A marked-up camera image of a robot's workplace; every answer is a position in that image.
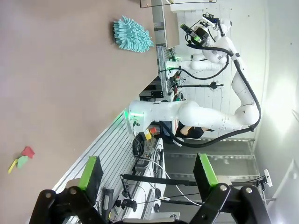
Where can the black electronics box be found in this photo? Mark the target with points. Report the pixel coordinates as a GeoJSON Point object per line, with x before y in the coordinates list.
{"type": "Point", "coordinates": [157, 94]}

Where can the person behind robot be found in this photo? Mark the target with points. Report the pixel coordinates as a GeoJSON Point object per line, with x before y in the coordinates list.
{"type": "Point", "coordinates": [190, 131]}

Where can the yellow paper scrap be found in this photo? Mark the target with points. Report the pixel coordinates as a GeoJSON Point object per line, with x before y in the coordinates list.
{"type": "Point", "coordinates": [12, 166]}

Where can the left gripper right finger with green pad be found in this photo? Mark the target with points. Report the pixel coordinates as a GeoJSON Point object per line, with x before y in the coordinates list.
{"type": "Point", "coordinates": [205, 175]}

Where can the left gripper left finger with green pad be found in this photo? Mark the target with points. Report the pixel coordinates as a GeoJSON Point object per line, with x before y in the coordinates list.
{"type": "Point", "coordinates": [91, 177]}

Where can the brown-topped side table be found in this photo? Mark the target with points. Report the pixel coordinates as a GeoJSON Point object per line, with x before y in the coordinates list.
{"type": "Point", "coordinates": [171, 28]}

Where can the teal chenille duster mitt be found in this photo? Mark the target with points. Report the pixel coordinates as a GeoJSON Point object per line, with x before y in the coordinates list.
{"type": "Point", "coordinates": [132, 35]}

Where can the white webcam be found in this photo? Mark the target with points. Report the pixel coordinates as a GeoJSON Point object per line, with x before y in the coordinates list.
{"type": "Point", "coordinates": [267, 177]}

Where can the yellow emergency stop box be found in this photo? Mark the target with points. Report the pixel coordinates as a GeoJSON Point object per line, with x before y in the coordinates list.
{"type": "Point", "coordinates": [149, 133]}

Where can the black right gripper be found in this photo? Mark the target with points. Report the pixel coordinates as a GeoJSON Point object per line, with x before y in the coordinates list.
{"type": "Point", "coordinates": [201, 36]}

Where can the slotted aluminium base plate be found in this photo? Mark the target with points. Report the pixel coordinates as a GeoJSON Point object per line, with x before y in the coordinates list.
{"type": "Point", "coordinates": [100, 149]}

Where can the black camera stand pole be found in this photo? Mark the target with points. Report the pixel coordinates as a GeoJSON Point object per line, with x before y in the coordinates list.
{"type": "Point", "coordinates": [198, 86]}

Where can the black handheld controller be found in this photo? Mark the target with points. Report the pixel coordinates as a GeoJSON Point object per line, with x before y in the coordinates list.
{"type": "Point", "coordinates": [107, 200]}

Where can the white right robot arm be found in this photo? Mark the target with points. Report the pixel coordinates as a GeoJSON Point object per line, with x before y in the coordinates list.
{"type": "Point", "coordinates": [198, 114]}

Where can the green paper scrap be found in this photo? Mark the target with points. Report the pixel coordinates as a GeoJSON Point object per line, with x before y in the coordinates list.
{"type": "Point", "coordinates": [22, 161]}

